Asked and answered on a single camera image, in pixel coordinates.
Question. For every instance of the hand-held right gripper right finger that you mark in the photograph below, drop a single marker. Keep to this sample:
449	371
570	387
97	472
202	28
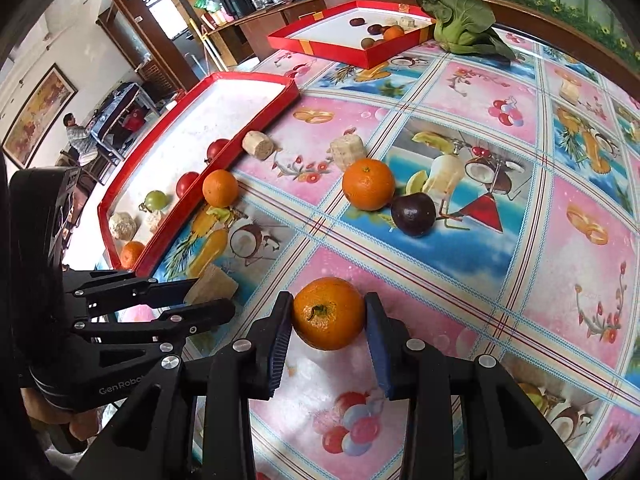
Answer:
380	350

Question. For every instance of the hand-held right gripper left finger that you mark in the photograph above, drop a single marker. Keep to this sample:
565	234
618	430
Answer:
277	345

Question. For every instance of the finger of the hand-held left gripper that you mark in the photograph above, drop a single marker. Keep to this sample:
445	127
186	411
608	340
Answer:
125	290
175	322

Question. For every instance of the small orange mandarin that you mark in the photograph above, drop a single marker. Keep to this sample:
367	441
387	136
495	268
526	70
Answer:
132	255

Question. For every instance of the green grape-like fruit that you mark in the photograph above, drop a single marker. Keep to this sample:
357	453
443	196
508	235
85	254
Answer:
155	200

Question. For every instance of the small red tomato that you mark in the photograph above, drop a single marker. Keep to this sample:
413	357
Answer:
187	183

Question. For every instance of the large red tomato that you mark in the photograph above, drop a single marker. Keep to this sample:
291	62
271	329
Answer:
218	147

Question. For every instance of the red shallow box tray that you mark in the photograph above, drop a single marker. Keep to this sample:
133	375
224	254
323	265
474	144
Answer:
200	125

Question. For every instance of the person's left hand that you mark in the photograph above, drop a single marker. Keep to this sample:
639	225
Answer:
82	425

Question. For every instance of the dark purple plum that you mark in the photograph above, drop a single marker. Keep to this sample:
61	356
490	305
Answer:
412	214

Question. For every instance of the dark folding table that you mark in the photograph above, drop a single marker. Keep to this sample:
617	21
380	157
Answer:
122	110

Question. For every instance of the beige ginger chunk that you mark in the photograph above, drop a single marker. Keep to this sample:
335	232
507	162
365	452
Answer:
346	152

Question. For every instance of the wooden side counter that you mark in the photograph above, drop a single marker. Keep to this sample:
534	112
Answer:
260	35

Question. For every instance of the green plastic bag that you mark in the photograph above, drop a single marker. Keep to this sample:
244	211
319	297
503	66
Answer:
207	2

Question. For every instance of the brown kiwi fruit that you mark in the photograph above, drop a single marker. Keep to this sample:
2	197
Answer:
369	43

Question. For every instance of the black kettle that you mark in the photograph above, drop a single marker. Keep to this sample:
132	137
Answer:
236	1

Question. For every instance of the red gold-ribbon box tray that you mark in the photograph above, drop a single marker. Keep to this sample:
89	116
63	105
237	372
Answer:
320	30

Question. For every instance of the beige food block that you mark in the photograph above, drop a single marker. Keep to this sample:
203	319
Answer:
568	92

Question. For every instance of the dark purple passion fruit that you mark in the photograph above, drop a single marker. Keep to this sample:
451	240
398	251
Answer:
356	22
374	29

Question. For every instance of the green bok choy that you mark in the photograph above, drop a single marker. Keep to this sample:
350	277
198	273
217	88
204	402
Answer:
465	22

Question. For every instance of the framed wall painting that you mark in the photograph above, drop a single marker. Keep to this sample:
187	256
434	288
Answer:
37	112

